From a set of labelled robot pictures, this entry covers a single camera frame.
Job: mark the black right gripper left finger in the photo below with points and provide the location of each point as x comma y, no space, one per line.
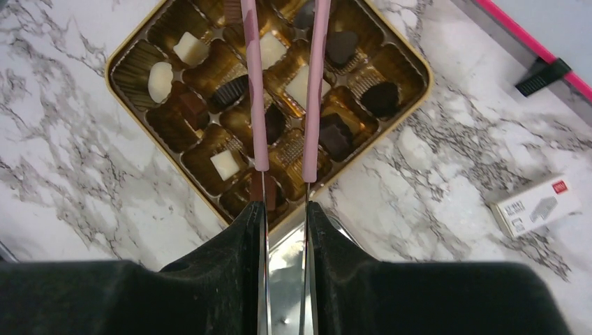
215,289

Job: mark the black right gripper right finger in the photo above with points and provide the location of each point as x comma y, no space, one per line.
354,293

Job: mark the brown chocolate apart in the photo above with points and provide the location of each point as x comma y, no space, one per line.
270,192

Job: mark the white chocolate piece front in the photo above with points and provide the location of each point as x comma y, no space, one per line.
225,164

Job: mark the dark square chocolate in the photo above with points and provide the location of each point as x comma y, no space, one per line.
335,137

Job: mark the dark oval chocolate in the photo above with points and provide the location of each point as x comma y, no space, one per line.
275,123

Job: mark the dark brown chocolate front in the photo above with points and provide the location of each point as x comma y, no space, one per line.
194,110

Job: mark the dark round ridged chocolate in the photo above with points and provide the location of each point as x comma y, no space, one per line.
381,100

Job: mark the dark fluted cup chocolate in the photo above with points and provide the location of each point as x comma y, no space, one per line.
230,92

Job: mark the white square chocolate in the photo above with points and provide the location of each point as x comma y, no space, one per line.
271,50
191,50
297,89

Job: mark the pink silicone tongs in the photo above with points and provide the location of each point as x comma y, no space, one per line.
254,67

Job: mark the white round chocolate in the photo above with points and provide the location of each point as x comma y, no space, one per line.
160,81

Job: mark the brown round chocolate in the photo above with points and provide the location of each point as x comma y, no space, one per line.
305,16

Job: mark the gold chocolate box tray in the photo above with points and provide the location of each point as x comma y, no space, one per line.
382,55

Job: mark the silver tin lid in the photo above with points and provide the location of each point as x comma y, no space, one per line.
290,297

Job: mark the small white card box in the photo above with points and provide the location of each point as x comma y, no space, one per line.
535,205

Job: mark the black whiteboard stand left foot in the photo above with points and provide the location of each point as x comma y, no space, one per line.
541,74

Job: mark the pink-framed whiteboard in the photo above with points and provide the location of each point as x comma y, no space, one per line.
547,29

